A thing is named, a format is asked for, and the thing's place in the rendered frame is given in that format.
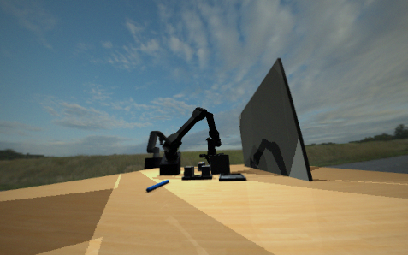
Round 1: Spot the blue rod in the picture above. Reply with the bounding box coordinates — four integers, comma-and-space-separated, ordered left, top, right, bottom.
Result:
145, 180, 169, 192

